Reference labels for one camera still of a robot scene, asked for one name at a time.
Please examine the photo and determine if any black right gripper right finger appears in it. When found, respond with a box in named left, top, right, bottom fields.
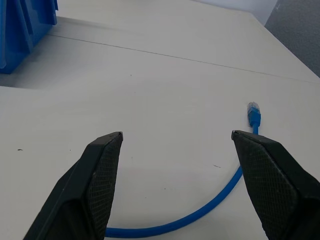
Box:
left=231, top=129, right=320, bottom=240

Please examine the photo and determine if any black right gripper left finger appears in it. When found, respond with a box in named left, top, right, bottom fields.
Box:
left=22, top=131, right=124, bottom=240

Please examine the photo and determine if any blue plastic bin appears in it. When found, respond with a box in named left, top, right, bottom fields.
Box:
left=0, top=0, right=59, bottom=75

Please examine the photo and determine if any blue Ethernet cable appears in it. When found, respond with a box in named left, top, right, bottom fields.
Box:
left=104, top=101, right=262, bottom=238

